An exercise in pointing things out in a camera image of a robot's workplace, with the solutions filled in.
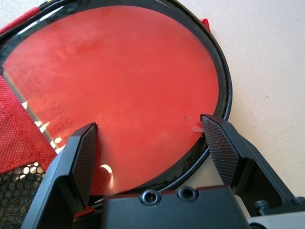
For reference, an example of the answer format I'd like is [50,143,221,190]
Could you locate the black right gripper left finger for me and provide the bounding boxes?
[20,122,98,229]

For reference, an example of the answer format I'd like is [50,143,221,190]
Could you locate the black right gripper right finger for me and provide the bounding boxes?
[199,114,298,210]

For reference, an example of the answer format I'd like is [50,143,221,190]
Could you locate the red and black paddle case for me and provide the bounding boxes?
[0,0,234,229]

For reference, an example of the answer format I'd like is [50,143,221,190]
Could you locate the red ping-pong paddle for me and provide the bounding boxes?
[1,6,221,194]

